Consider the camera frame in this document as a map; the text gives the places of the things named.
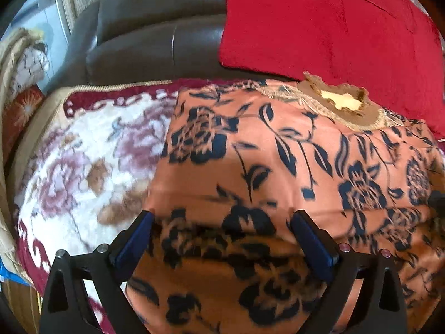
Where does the orange black floral blouse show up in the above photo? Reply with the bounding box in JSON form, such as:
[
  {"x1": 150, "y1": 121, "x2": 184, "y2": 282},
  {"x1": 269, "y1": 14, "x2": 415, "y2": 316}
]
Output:
[{"x1": 126, "y1": 77, "x2": 444, "y2": 333}]

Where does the dark brown leather sofa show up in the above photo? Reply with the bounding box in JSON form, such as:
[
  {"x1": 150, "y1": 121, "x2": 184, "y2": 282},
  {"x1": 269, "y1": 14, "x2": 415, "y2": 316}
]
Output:
[{"x1": 44, "y1": 0, "x2": 279, "y2": 91}]

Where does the silver refrigerator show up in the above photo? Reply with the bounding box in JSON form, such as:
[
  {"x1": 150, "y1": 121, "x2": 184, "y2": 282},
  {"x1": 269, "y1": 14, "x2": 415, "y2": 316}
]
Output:
[{"x1": 1, "y1": 0, "x2": 68, "y2": 93}]

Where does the large red cushion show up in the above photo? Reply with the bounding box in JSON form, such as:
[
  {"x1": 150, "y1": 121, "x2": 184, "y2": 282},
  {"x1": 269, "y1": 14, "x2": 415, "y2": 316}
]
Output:
[{"x1": 219, "y1": 0, "x2": 444, "y2": 139}]

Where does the floral plush sofa blanket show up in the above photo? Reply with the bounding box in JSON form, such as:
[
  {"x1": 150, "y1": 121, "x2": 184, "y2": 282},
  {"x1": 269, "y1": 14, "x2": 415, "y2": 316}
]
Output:
[{"x1": 6, "y1": 78, "x2": 210, "y2": 334}]

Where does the white patterned cloth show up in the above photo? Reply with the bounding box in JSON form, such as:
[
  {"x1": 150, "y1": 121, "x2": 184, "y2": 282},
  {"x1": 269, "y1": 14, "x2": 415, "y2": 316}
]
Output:
[{"x1": 10, "y1": 43, "x2": 49, "y2": 93}]

